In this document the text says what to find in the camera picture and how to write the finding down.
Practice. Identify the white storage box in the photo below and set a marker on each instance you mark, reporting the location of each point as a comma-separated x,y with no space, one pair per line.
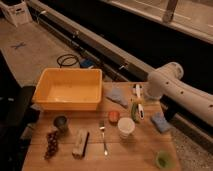
16,14

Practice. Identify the green pepper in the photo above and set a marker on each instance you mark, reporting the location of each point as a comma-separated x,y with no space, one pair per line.
133,112

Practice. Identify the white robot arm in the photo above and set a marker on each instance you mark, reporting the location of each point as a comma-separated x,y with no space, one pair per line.
166,81

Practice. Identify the small orange cup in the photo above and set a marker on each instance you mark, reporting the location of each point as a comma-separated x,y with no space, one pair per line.
113,116

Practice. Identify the wooden scrub brush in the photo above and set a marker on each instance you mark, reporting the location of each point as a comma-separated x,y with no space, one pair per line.
80,143

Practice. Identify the small green bowl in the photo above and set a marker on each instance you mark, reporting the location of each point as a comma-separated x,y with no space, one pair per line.
164,160

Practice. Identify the blue sponge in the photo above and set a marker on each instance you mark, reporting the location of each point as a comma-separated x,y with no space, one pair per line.
160,123

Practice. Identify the yellow plastic tray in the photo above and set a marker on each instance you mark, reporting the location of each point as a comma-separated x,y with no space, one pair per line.
69,89

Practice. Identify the bunch of dark grapes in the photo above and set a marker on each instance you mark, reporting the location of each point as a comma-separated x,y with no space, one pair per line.
52,147

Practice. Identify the black chair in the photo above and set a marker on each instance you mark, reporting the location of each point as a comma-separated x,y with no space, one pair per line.
16,113

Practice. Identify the dark metal cup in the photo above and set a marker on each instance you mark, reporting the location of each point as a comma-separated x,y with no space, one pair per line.
61,123

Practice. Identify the white paper cup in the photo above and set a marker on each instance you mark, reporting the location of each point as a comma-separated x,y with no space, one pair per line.
126,127

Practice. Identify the silver metal fork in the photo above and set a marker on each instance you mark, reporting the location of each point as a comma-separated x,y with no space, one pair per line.
102,129

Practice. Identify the light blue cloth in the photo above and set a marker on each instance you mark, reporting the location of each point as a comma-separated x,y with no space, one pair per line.
116,96

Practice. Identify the blue object on floor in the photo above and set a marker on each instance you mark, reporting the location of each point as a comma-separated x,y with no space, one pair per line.
86,63

